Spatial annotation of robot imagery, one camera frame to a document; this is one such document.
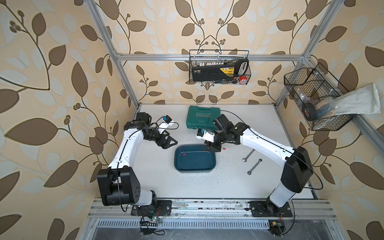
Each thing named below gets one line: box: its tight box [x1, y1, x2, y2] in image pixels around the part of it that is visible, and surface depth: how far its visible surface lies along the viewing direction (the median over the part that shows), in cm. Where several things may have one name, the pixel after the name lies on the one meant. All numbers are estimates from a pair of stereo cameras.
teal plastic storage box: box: [174, 144, 217, 173], surface depth 93 cm
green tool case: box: [186, 105, 221, 131], surface depth 110 cm
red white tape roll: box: [239, 75, 248, 85], surface depth 89 cm
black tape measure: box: [302, 102, 317, 121], surface depth 67 cm
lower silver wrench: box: [247, 158, 263, 176], surface depth 89 cm
